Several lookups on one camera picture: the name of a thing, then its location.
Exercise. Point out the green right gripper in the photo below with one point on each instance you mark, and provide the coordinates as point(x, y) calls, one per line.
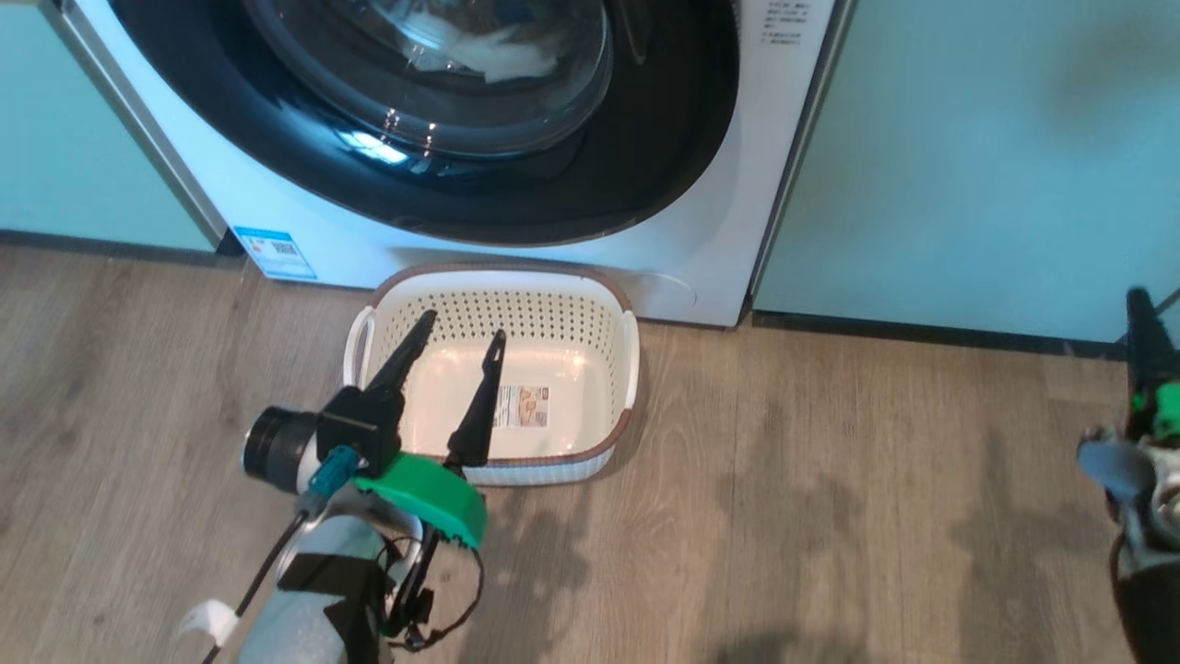
point(1163, 410)

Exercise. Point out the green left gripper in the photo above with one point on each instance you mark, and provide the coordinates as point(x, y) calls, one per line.
point(429, 493)

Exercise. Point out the black round glass washer door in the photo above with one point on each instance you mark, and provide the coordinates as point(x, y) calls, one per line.
point(599, 184)

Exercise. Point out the pale yellow printed cloth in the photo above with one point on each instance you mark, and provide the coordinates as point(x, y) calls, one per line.
point(502, 60)

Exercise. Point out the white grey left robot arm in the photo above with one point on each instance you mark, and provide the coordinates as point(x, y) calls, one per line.
point(304, 618)

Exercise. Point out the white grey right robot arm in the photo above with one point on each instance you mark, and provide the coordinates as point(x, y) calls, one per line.
point(1148, 599)

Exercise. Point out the white perforated laundry basket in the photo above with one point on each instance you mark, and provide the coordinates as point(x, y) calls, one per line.
point(553, 314)

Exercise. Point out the white front-load washing machine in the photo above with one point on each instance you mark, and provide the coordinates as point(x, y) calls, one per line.
point(719, 231)

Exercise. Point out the paper product label sticker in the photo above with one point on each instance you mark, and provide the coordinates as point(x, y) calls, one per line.
point(522, 408)

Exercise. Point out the blue white energy label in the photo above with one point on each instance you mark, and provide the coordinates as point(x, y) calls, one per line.
point(275, 254)

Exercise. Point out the dark cabinet plinth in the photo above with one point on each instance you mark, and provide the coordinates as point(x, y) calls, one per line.
point(922, 334)
point(111, 247)

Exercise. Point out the round drain filter cover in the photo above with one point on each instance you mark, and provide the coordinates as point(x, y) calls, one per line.
point(668, 295)

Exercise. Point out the instruction text decal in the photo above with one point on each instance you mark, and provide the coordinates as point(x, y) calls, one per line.
point(784, 20)

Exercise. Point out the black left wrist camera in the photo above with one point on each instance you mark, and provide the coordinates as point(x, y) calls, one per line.
point(359, 429)

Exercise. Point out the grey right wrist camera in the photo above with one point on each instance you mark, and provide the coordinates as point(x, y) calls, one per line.
point(1111, 466)

